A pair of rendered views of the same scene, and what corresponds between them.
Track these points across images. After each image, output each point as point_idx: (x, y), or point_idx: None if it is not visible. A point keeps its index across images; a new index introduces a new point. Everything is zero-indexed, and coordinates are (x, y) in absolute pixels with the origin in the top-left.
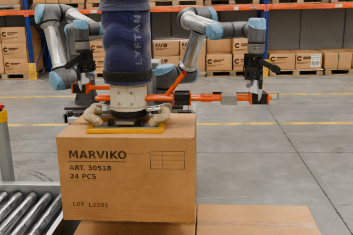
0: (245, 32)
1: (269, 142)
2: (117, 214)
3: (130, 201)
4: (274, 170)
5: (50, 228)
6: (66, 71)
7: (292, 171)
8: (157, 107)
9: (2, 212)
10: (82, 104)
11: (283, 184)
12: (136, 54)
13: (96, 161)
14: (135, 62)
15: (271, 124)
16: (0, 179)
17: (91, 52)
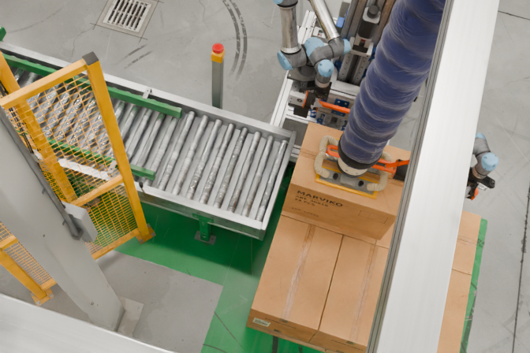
0: (477, 160)
1: None
2: (324, 221)
3: (336, 220)
4: (501, 57)
5: (269, 204)
6: (297, 57)
7: (521, 65)
8: (378, 169)
9: (223, 154)
10: (304, 76)
11: (499, 90)
12: (373, 155)
13: (317, 200)
14: (370, 160)
15: None
16: None
17: (330, 88)
